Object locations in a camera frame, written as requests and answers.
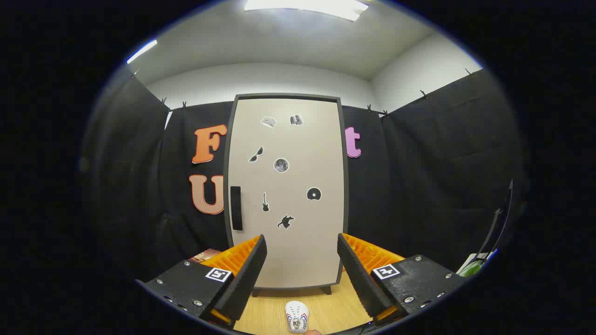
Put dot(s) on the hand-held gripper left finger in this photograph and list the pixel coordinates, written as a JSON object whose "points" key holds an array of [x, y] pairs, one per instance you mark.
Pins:
{"points": [[247, 284]]}

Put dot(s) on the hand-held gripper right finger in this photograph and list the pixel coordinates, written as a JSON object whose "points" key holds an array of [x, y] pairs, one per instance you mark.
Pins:
{"points": [[361, 279]]}

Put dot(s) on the white striped shoe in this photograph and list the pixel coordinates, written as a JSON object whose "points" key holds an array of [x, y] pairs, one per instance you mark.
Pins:
{"points": [[296, 316]]}

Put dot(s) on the grey shoe cabinet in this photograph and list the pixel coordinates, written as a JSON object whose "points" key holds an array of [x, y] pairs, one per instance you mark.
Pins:
{"points": [[226, 177]]}

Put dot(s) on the beige shoe cabinet door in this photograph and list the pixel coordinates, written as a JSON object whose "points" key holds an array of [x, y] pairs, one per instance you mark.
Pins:
{"points": [[288, 153]]}

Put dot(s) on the brown cover book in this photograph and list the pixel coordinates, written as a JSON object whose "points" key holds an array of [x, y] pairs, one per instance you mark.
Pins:
{"points": [[205, 255]]}

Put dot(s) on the black backdrop cloth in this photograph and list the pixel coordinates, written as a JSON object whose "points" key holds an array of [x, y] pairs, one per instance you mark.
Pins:
{"points": [[409, 186]]}

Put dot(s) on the green bowl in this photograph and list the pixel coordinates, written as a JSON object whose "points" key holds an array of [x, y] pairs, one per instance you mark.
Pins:
{"points": [[474, 267]]}

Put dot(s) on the black monitor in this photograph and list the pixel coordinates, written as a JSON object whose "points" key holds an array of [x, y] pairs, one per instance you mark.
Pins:
{"points": [[509, 204]]}

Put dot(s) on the ceiling light strip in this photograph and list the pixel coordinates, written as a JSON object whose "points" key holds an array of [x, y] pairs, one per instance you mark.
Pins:
{"points": [[142, 50]]}

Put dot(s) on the ceiling light panel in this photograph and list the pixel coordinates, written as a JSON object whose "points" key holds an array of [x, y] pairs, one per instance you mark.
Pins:
{"points": [[302, 7]]}

